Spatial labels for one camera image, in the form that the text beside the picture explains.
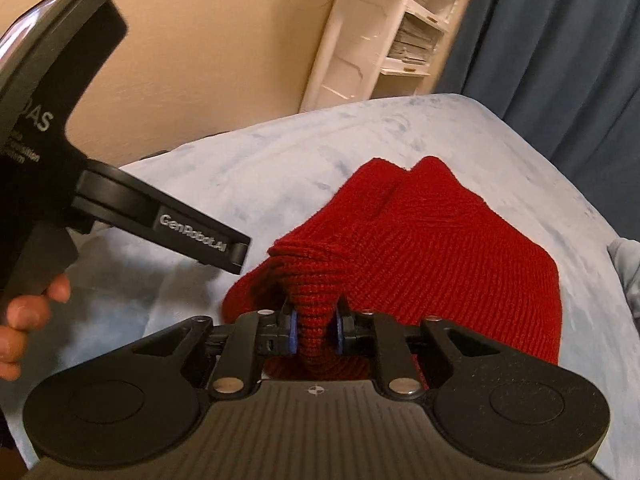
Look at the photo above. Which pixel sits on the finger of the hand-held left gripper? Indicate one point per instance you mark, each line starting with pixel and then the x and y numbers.
pixel 200 230

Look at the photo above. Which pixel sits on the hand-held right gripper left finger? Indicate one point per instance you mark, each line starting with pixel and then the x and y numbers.
pixel 291 332

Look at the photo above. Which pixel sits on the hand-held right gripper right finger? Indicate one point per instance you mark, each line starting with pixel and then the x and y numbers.
pixel 336 332

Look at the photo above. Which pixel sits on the red knit cardigan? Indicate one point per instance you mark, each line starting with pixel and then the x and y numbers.
pixel 430 260

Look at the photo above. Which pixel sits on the person's left hand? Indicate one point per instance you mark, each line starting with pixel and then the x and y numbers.
pixel 22 320

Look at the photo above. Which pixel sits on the grey-blue fleece blanket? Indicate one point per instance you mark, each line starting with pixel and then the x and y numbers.
pixel 627 275

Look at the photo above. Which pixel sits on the white shelf with papers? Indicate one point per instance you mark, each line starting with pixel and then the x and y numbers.
pixel 425 25

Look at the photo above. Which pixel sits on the dark blue curtain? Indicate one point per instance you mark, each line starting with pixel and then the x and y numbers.
pixel 560 70

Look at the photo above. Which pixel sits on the white pedestal fan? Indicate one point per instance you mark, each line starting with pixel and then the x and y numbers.
pixel 355 35

